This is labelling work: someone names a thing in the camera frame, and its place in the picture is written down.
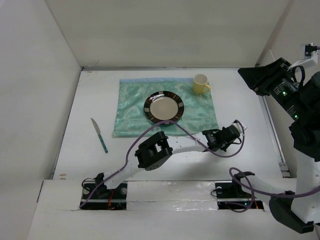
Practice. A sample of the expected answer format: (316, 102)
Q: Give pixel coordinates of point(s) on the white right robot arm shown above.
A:
(298, 210)

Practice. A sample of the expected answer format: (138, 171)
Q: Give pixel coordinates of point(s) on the yellow ceramic mug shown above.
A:
(201, 84)

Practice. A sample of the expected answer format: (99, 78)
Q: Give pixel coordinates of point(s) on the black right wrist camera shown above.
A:
(310, 92)

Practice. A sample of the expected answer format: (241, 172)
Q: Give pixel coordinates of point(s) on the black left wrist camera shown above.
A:
(230, 133)

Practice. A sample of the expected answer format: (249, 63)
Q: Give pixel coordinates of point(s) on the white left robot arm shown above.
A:
(154, 151)

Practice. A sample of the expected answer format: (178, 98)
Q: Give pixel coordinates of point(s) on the green handled steak knife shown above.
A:
(98, 131)

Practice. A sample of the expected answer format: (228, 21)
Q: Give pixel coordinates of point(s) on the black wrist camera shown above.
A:
(230, 133)
(310, 92)

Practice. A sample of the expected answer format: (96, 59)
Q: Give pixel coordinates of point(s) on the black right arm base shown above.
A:
(230, 196)

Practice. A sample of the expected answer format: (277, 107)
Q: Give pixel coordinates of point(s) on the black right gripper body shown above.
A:
(278, 79)

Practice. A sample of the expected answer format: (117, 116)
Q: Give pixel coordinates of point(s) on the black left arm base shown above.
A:
(103, 199)

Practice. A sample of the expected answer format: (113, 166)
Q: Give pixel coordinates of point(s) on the dark rimmed cream plate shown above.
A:
(164, 106)

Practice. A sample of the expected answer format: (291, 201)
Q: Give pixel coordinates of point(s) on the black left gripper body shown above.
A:
(224, 145)

